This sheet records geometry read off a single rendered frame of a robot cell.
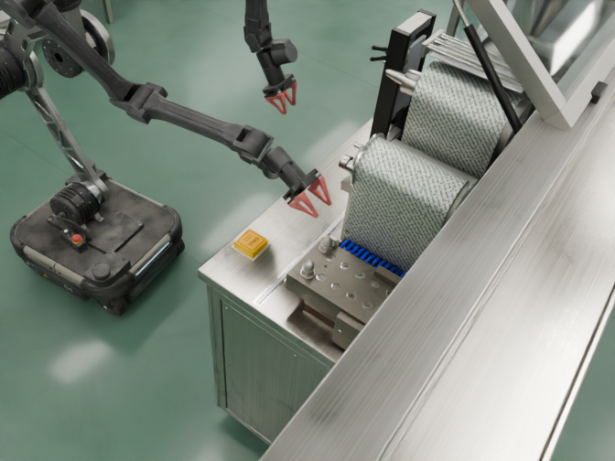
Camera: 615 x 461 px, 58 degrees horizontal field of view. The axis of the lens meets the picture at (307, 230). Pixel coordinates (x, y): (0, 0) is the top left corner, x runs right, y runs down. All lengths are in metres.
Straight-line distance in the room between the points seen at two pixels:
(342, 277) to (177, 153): 2.08
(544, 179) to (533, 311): 0.23
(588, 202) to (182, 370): 1.75
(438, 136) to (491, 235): 0.80
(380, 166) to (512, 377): 0.63
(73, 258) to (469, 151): 1.71
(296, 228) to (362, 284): 0.36
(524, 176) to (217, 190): 2.43
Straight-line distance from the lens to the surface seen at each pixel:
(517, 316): 0.92
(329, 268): 1.42
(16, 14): 1.57
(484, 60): 0.89
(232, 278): 1.55
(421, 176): 1.29
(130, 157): 3.34
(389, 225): 1.37
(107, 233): 2.58
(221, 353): 1.85
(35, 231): 2.70
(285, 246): 1.62
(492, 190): 0.76
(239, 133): 1.47
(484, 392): 0.83
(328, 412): 0.52
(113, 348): 2.53
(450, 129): 1.45
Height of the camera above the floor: 2.13
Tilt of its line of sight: 47 degrees down
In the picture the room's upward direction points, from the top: 7 degrees clockwise
